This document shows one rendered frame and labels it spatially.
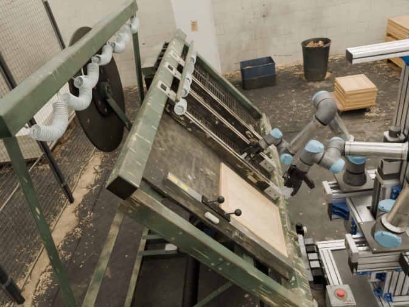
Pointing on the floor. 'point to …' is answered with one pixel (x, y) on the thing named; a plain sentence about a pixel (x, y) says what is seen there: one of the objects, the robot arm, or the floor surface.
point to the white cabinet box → (198, 27)
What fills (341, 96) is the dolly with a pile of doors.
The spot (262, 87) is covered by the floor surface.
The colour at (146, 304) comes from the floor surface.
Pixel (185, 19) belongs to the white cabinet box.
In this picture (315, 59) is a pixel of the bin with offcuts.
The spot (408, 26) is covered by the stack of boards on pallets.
